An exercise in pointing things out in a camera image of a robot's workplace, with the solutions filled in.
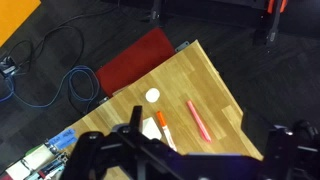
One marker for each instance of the pink marker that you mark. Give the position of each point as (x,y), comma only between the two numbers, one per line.
(198,120)

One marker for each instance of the black metal stand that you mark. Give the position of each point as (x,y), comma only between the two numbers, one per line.
(206,13)

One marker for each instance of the orange and white marker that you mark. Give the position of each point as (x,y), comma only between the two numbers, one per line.
(161,120)

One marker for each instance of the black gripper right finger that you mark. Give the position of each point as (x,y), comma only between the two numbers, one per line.
(296,143)

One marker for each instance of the orange floor mat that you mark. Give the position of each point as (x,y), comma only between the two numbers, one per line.
(13,16)

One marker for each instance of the white round cap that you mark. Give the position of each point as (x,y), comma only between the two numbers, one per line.
(152,95)

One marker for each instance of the green and white box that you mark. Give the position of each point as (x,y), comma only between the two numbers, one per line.
(38,156)

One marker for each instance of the white cardboard box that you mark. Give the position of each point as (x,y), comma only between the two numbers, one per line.
(16,170)

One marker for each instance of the black power adapter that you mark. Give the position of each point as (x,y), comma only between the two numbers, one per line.
(8,66)

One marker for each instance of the white pen holder box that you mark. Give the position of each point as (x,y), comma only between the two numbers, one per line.
(151,128)

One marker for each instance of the red panel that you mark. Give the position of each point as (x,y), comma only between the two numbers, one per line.
(133,63)

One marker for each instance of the grey metal bracket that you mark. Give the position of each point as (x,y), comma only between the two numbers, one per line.
(182,46)
(103,100)

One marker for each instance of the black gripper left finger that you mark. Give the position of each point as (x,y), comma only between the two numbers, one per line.
(136,117)

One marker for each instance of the blue tape label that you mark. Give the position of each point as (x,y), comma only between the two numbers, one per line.
(63,138)

